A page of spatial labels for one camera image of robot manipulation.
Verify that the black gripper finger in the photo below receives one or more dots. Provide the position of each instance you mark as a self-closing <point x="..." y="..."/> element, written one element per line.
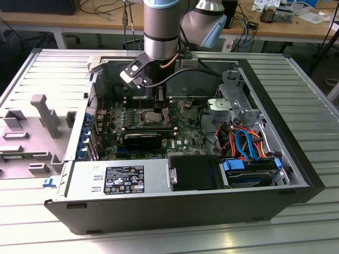
<point x="158" y="108"/>

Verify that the metal locking lever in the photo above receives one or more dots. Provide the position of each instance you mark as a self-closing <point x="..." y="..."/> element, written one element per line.
<point x="156" y="122"/>
<point x="139" y="104"/>

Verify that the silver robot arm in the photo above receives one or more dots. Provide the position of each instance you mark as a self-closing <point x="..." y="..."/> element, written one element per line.
<point x="161" y="31"/>

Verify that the CPU socket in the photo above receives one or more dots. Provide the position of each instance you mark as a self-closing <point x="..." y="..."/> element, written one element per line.
<point x="143" y="119"/>

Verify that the RAM slot black clips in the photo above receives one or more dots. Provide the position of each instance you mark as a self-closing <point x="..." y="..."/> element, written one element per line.
<point x="132" y="103"/>
<point x="132" y="98"/>

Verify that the round coin battery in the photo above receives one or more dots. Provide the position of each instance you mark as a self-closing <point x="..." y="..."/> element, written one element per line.
<point x="188" y="103"/>

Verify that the black graphics card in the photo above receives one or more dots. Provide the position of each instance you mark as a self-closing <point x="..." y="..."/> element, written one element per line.
<point x="143" y="141"/>

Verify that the green motherboard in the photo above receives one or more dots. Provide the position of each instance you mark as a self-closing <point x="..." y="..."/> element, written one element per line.
<point x="190" y="127"/>

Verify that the silver metal drive cage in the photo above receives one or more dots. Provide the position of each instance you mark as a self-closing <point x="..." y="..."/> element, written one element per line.
<point x="227" y="105"/>

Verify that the black drive bay box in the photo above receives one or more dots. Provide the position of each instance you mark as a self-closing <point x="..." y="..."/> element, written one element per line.
<point x="196" y="172"/>

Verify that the hard disk in blue carrier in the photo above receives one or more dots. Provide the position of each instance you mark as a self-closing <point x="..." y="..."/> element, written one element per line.
<point x="233" y="166"/>

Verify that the wooden workbench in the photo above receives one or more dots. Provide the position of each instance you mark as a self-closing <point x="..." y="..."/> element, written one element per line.
<point x="79" y="21"/>

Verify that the tall black box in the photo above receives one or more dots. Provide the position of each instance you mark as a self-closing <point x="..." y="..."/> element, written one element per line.
<point x="230" y="13"/>

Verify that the silver power supply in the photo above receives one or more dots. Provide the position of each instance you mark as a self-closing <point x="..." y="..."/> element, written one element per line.
<point x="84" y="174"/>

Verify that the black silver PC case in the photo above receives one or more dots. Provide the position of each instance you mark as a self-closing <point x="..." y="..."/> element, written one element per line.
<point x="159" y="211"/>

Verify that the small black device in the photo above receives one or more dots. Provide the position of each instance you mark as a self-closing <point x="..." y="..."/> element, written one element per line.
<point x="253" y="25"/>

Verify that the grey parts rack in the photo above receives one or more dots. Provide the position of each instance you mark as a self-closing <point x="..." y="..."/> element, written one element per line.
<point x="39" y="148"/>

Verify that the copper coil transformer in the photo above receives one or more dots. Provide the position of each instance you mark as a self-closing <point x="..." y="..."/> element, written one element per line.
<point x="267" y="14"/>

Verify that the blue plastic clip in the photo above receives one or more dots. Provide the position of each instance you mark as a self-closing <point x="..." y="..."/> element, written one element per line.
<point x="49" y="182"/>

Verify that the black equipment case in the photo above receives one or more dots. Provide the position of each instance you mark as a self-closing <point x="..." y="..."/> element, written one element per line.
<point x="39" y="6"/>

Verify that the grey desk device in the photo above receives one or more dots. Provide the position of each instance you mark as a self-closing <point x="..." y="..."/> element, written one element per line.
<point x="284" y="14"/>

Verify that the RAM stick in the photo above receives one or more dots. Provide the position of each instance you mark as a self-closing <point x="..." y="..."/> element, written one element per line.
<point x="12" y="158"/>

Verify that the white papers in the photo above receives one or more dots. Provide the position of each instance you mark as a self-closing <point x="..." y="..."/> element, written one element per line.
<point x="313" y="16"/>

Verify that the white camera black bracket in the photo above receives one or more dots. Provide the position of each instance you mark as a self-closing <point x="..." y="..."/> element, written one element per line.
<point x="128" y="76"/>

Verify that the white grey camera box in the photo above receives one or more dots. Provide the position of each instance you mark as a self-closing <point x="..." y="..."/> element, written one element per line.
<point x="190" y="64"/>

